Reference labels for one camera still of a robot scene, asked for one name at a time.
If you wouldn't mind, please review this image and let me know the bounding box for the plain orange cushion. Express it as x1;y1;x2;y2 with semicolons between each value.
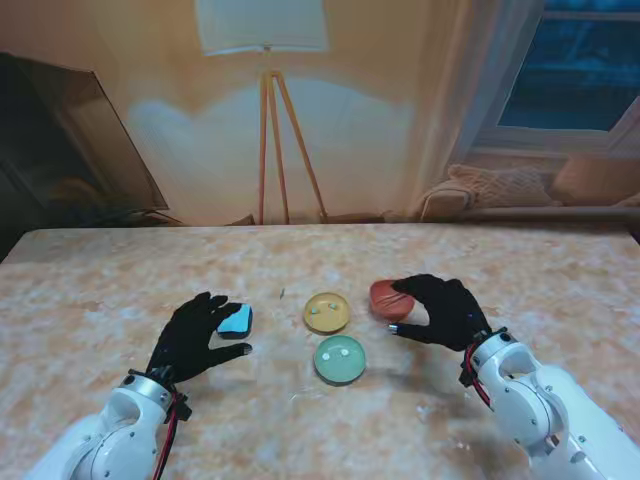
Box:
551;152;640;206

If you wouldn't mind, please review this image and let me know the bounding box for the white tripod floor lamp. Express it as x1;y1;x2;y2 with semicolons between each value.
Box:
193;0;331;225

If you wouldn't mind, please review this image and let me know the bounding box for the red-orange bowl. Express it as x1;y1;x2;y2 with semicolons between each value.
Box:
368;278;417;322

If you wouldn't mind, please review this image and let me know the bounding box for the cream knit cushion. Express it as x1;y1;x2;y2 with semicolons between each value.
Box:
446;163;562;209

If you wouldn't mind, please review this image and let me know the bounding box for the wrist red cable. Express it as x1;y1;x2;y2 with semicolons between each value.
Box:
462;343;495;410
153;393;182;480

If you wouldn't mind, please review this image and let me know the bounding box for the left wrist red cable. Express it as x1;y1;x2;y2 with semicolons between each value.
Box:
153;393;182;480

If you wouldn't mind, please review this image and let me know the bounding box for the white framed window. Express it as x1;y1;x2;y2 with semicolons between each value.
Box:
469;0;640;157

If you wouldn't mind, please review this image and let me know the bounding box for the beige sofa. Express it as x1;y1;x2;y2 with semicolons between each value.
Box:
417;179;640;224

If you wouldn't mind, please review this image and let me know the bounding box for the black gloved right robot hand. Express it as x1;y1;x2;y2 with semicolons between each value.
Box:
390;273;494;352

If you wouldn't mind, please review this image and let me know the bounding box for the dark pill box blue lid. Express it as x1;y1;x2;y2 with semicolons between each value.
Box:
217;303;254;341

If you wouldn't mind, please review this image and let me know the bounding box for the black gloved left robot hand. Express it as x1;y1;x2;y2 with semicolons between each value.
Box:
146;292;254;386

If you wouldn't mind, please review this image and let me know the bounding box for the sheer cream curtain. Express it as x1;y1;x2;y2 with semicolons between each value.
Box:
404;0;549;221

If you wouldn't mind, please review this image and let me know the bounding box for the green round dish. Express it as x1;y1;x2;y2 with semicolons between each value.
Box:
313;334;369;386

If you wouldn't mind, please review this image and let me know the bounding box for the yellow round dish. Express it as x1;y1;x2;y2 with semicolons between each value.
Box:
303;292;352;335

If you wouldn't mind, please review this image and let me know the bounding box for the right wrist red cable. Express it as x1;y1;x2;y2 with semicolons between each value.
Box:
462;343;495;410

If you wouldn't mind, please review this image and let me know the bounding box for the dark flat television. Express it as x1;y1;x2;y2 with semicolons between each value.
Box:
0;51;171;224

